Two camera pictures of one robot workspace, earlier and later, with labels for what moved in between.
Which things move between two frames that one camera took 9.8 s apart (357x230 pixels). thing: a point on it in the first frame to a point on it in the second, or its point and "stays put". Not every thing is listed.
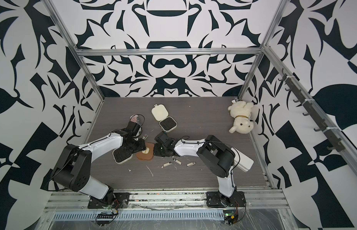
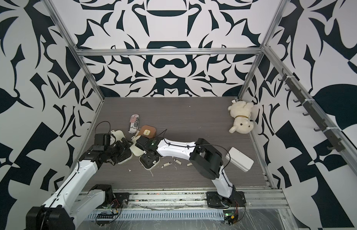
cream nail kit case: [160, 113] to [148, 159]
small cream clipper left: [170, 163] stays put
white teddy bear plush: [241, 111] stays put
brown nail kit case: [148, 156] to [147, 131]
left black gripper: [142, 148] to [121, 145]
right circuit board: [230, 216] stays put
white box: [242, 161] stays put
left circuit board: [104, 215] stays put
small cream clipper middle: [178, 161] stays put
